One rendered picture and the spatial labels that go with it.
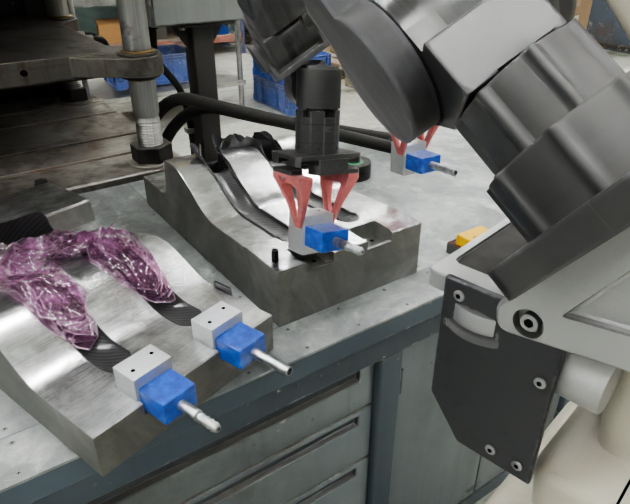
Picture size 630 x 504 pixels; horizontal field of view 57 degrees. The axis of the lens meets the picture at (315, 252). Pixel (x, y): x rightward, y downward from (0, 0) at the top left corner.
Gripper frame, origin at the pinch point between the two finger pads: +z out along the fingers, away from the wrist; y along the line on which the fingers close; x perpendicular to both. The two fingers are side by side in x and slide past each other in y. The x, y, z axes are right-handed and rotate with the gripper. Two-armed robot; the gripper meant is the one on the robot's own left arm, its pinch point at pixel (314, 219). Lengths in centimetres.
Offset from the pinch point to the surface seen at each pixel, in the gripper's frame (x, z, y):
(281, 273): 1.0, 6.4, 5.8
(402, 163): -11.0, -4.3, -26.0
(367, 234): -3.5, 4.7, -12.6
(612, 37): -331, -65, -650
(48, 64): -77, -19, 16
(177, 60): -363, -23, -130
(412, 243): 0.9, 5.8, -18.0
